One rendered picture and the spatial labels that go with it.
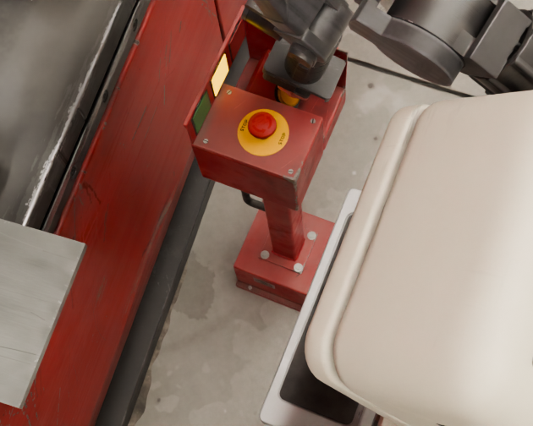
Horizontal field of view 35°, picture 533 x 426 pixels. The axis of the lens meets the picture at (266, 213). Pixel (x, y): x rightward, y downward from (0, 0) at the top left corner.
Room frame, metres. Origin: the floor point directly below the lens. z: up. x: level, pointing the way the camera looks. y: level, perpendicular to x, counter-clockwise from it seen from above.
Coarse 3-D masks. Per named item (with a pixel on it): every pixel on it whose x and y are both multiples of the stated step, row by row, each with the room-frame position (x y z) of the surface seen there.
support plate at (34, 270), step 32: (0, 224) 0.35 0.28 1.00; (0, 256) 0.32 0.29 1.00; (32, 256) 0.31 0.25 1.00; (64, 256) 0.30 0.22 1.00; (0, 288) 0.28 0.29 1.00; (32, 288) 0.28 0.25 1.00; (64, 288) 0.27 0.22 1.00; (0, 320) 0.25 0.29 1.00; (32, 320) 0.24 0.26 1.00; (0, 352) 0.21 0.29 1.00; (32, 352) 0.21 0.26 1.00; (0, 384) 0.18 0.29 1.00
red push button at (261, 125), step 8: (256, 112) 0.53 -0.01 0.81; (264, 112) 0.53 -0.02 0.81; (256, 120) 0.52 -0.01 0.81; (264, 120) 0.51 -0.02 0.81; (272, 120) 0.51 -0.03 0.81; (248, 128) 0.51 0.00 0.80; (256, 128) 0.50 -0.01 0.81; (264, 128) 0.50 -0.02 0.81; (272, 128) 0.50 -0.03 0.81; (256, 136) 0.50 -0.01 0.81; (264, 136) 0.49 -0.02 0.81
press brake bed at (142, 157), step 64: (192, 0) 0.86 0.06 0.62; (128, 64) 0.67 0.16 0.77; (192, 64) 0.81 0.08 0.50; (128, 128) 0.61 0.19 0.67; (64, 192) 0.47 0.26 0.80; (128, 192) 0.55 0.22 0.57; (192, 192) 0.75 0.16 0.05; (128, 256) 0.49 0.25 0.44; (64, 320) 0.34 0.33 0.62; (128, 320) 0.41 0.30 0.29; (64, 384) 0.27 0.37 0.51; (128, 384) 0.34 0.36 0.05
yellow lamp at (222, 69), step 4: (224, 56) 0.61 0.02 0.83; (224, 60) 0.61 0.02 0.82; (220, 64) 0.60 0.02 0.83; (224, 64) 0.61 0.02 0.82; (220, 68) 0.60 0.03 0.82; (224, 68) 0.61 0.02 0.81; (216, 72) 0.59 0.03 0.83; (220, 72) 0.60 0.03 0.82; (224, 72) 0.60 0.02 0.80; (216, 76) 0.59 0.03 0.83; (220, 76) 0.59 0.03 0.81; (224, 76) 0.60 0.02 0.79; (212, 80) 0.58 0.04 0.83; (216, 80) 0.58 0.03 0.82; (220, 80) 0.59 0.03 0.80; (212, 84) 0.58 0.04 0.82; (216, 84) 0.58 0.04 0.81; (220, 84) 0.59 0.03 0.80; (216, 88) 0.58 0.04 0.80; (216, 92) 0.58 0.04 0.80
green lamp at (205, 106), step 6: (204, 96) 0.55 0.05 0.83; (204, 102) 0.55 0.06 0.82; (198, 108) 0.54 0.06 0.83; (204, 108) 0.55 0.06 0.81; (198, 114) 0.54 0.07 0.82; (204, 114) 0.55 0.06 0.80; (198, 120) 0.53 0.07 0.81; (204, 120) 0.54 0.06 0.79; (198, 126) 0.53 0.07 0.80; (198, 132) 0.53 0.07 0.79
